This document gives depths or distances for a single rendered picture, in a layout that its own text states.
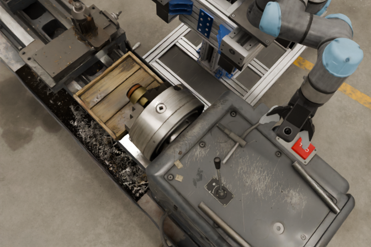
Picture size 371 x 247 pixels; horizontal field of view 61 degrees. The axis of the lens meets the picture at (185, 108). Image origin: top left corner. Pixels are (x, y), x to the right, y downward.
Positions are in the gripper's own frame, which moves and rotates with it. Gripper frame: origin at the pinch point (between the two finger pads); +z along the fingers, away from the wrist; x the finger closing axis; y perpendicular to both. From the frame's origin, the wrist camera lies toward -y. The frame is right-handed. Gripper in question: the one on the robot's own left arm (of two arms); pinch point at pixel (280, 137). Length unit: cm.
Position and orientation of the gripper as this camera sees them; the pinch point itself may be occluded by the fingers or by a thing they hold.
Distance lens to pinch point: 98.4
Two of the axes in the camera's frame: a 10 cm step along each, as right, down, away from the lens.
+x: -8.3, -5.1, 2.2
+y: 5.4, -6.5, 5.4
